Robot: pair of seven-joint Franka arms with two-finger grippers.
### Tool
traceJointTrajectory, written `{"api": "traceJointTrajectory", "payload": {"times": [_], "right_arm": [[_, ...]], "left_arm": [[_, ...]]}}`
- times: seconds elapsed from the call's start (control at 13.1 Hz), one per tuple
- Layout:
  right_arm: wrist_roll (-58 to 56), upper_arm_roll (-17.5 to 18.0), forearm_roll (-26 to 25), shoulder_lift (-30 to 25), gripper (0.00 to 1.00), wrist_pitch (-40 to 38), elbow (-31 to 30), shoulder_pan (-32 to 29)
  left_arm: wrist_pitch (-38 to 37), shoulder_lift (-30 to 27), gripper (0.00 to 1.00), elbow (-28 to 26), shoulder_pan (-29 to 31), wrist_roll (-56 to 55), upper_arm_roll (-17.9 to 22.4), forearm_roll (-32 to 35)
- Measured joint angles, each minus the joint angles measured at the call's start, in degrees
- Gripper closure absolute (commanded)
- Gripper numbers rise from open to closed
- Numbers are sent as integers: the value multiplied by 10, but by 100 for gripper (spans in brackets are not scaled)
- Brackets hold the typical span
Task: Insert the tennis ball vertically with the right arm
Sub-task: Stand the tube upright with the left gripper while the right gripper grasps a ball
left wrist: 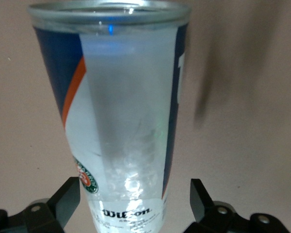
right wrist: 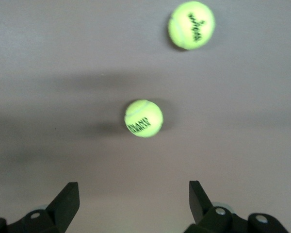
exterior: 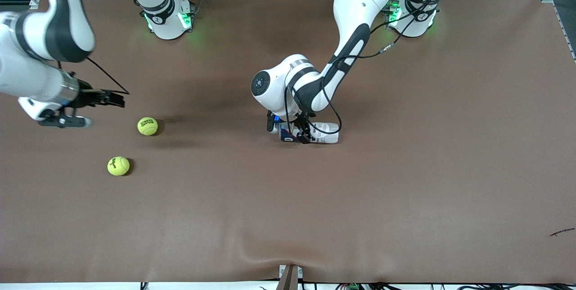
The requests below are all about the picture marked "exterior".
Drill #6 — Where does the clear tennis ball can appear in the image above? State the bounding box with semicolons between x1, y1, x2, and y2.
279;120;340;144

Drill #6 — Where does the yellow tennis ball green print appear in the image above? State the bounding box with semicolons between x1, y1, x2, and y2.
137;117;159;136

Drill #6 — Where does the yellow tennis ball black logo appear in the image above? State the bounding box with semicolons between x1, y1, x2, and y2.
107;156;131;177

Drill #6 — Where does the brown table mat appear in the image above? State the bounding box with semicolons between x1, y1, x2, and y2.
0;0;576;284

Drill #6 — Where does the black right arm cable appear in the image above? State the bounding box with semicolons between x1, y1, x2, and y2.
85;56;131;96

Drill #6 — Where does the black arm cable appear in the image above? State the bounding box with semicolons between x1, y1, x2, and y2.
85;56;131;96
283;0;450;135

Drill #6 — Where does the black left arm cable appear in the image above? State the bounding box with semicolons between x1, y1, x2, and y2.
283;0;450;135

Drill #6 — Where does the metal mounting bracket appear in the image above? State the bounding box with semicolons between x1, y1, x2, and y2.
278;264;304;290

